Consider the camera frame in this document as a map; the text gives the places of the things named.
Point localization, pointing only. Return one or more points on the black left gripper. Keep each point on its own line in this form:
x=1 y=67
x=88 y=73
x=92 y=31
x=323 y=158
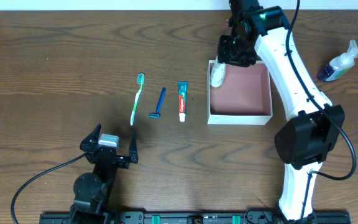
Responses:
x=110 y=154

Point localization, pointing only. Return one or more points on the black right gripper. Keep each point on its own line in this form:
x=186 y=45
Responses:
x=234 y=58

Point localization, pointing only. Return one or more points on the white floral lotion tube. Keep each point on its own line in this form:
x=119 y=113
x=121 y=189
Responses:
x=217 y=74

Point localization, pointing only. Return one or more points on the Colgate toothpaste tube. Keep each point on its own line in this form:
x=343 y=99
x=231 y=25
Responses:
x=182 y=91

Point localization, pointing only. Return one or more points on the clear bottle blue liquid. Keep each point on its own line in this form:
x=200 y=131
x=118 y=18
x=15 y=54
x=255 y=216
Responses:
x=339 y=65

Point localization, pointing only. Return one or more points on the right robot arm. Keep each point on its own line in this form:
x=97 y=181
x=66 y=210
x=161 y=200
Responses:
x=313 y=122

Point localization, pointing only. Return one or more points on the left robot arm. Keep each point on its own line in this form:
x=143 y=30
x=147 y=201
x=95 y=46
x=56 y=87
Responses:
x=93 y=189

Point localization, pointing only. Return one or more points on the white box pink interior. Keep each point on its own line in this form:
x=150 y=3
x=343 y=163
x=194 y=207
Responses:
x=244 y=98

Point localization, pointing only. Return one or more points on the blue disposable razor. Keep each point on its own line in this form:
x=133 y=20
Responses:
x=156 y=114

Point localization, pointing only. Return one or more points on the green white toothbrush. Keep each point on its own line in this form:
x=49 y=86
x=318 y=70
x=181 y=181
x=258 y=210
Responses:
x=140 y=81

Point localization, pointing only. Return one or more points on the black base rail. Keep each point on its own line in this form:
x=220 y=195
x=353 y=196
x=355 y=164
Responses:
x=254 y=216

